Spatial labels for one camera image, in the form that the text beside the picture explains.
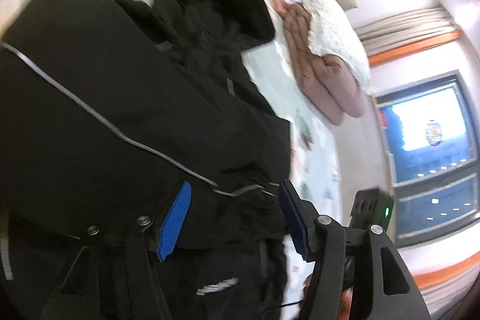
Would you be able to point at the bed with floral sheet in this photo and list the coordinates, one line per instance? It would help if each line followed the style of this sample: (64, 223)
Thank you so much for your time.
(315, 162)

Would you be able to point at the red window label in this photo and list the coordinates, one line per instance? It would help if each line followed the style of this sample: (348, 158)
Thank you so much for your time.
(382, 118)

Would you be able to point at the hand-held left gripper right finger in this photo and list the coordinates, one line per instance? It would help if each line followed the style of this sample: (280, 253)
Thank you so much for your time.
(296, 222)

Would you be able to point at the folded pink quilt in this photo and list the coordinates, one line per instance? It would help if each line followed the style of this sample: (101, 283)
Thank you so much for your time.
(322, 84)

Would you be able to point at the beige and orange curtain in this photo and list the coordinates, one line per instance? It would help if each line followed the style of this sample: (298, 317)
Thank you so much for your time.
(450, 278)
(408, 31)

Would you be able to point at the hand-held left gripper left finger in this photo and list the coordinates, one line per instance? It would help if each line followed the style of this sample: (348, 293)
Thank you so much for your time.
(174, 222)

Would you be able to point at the black jacket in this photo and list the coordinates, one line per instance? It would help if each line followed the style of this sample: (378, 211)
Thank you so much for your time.
(112, 80)

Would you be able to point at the white dotted pillow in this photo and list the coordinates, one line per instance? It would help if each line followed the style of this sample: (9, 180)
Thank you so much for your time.
(333, 31)

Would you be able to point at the round window sticker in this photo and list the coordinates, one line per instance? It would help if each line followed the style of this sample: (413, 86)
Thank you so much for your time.
(433, 133)

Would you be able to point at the dark framed window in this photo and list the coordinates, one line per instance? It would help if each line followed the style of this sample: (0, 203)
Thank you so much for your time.
(431, 177)

